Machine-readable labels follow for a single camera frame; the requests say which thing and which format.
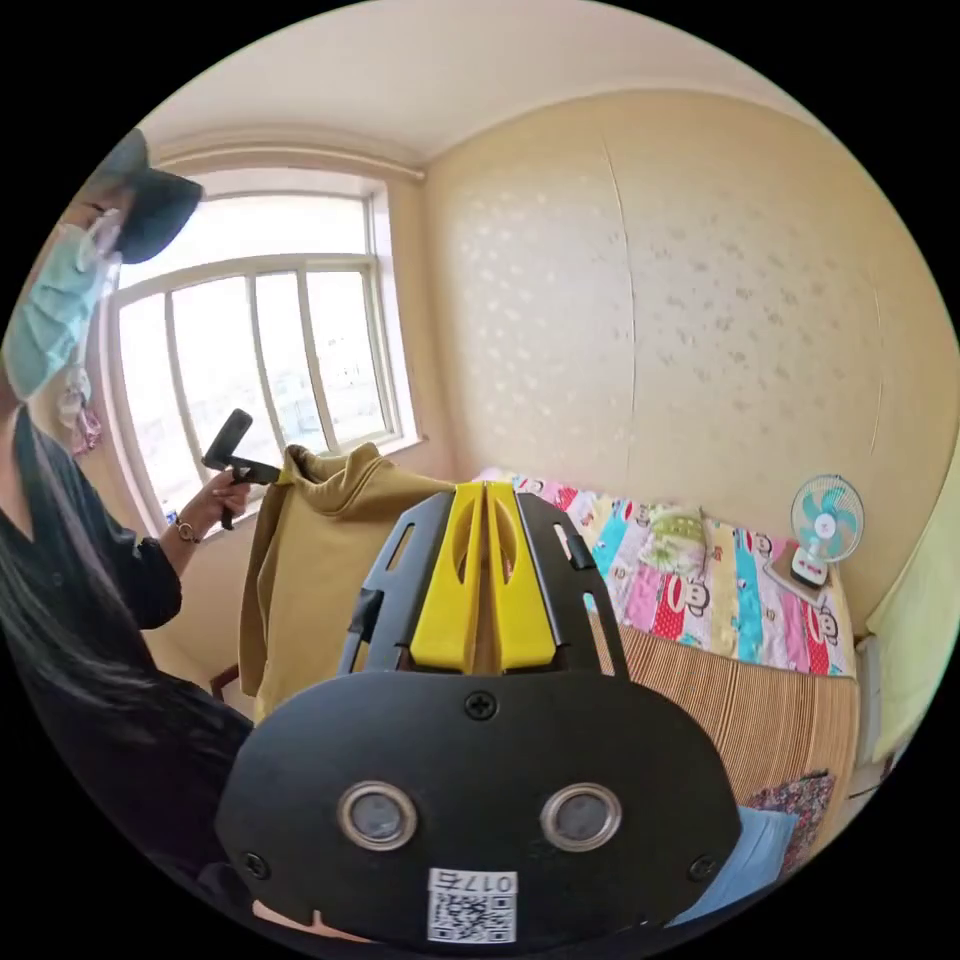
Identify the person's left hand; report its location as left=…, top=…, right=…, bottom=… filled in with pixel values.
left=188, top=479, right=250, bottom=537

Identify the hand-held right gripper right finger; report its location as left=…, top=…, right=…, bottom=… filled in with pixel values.
left=484, top=483, right=559, bottom=672

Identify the person's right hand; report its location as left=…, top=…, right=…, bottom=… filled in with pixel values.
left=251, top=898, right=376, bottom=945

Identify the person's left forearm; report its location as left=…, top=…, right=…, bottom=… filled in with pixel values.
left=153, top=515, right=204, bottom=580

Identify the window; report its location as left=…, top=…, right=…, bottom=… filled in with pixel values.
left=104, top=170, right=423, bottom=535

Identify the bed with mat and quilt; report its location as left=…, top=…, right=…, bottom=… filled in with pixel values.
left=470, top=467, right=864, bottom=834

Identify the person's body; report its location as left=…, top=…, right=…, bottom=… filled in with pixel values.
left=0, top=127, right=256, bottom=894

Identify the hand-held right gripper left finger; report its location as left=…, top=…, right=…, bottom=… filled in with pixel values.
left=410, top=483, right=482, bottom=672

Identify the yellow thermal shirt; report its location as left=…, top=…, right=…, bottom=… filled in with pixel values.
left=238, top=442, right=459, bottom=726

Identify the small teal table fan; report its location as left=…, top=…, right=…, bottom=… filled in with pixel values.
left=785, top=472, right=866, bottom=591

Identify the pile of clothes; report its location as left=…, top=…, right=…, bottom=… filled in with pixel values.
left=665, top=770, right=838, bottom=930

